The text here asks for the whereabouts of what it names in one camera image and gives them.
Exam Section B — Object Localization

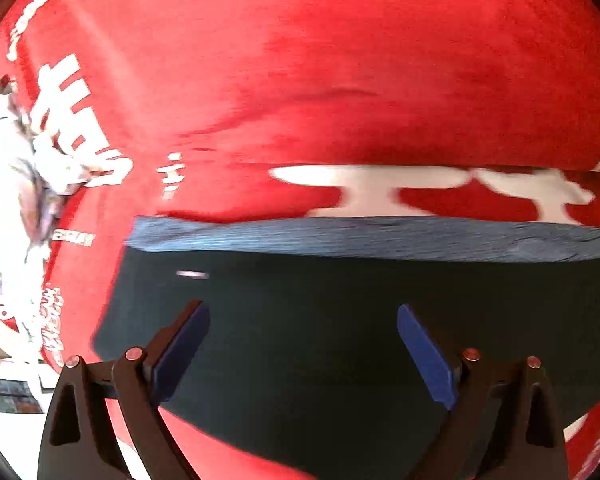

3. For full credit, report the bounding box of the white patterned cloth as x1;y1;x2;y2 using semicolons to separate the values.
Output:
0;30;96;366

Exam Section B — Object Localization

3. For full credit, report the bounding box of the black pants blue patterned waistband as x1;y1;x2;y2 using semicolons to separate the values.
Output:
91;216;600;480

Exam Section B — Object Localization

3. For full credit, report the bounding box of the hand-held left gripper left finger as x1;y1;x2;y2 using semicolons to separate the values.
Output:
36;299;212;480

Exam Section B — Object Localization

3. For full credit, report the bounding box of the red printed blanket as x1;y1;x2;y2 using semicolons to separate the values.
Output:
0;0;600;480

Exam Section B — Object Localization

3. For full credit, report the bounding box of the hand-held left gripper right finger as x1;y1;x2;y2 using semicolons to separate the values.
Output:
396;303;571;480

